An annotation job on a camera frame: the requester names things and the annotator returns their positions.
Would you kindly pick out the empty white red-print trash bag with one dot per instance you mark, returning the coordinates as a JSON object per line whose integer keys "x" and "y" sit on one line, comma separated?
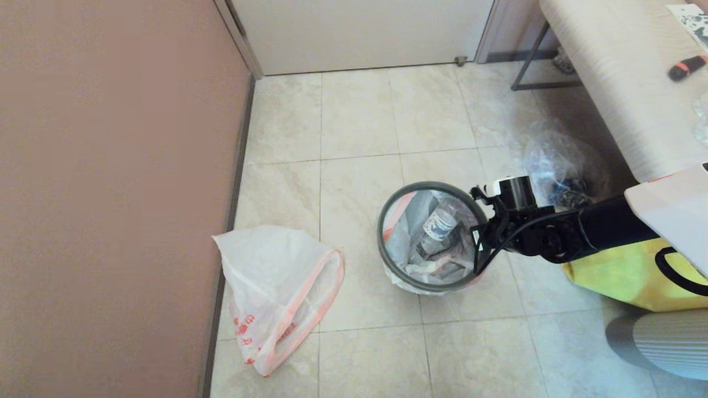
{"x": 271, "y": 276}

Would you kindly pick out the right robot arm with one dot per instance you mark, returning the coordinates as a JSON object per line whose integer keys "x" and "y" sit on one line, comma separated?
{"x": 619, "y": 226}

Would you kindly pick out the white black-print paper sheet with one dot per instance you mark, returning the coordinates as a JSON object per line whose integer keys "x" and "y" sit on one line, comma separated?
{"x": 694, "y": 22}

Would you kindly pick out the light wood-grain table top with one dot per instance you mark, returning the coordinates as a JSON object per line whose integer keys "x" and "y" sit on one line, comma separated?
{"x": 625, "y": 83}

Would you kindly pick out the yellow non-woven tote bag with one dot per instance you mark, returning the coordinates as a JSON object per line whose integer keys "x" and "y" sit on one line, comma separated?
{"x": 614, "y": 282}

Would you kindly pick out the clear plastic bag dark contents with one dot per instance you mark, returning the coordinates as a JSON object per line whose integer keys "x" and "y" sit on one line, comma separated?
{"x": 558, "y": 160}

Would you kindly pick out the white ribbed cylinder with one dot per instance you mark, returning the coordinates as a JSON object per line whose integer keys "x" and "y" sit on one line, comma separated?
{"x": 669, "y": 342}

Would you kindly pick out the black orange marker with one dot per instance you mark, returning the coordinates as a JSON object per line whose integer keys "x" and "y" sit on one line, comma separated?
{"x": 686, "y": 67}

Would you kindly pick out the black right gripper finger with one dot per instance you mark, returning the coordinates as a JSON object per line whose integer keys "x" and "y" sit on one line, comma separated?
{"x": 487, "y": 226}
{"x": 482, "y": 250}

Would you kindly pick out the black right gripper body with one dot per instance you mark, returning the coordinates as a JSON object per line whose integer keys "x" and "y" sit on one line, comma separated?
{"x": 531, "y": 232}

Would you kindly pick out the dark metal table frame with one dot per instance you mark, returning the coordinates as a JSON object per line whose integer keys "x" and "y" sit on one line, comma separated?
{"x": 545, "y": 85}

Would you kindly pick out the plastic bottle blue-white label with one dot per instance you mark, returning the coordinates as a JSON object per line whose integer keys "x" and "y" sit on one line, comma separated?
{"x": 440, "y": 226}

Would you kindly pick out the white red-print trash bag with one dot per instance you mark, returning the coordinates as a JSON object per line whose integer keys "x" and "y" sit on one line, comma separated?
{"x": 404, "y": 237}
{"x": 271, "y": 276}

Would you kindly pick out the clear crumpled plastic item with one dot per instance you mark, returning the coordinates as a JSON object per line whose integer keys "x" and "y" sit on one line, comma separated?
{"x": 701, "y": 119}

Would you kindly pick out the light grey door frame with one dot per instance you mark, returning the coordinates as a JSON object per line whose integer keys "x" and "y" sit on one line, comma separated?
{"x": 238, "y": 33}

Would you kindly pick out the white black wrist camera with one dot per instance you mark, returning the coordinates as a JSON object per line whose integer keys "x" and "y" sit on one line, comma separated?
{"x": 517, "y": 193}

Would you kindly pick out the small grey floor item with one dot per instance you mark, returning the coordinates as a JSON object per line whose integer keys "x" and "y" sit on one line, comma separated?
{"x": 564, "y": 62}

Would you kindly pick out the small metal door stop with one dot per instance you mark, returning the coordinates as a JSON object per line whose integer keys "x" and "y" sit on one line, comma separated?
{"x": 460, "y": 61}

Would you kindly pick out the white door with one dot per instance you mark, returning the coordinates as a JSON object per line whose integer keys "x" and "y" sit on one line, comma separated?
{"x": 359, "y": 33}

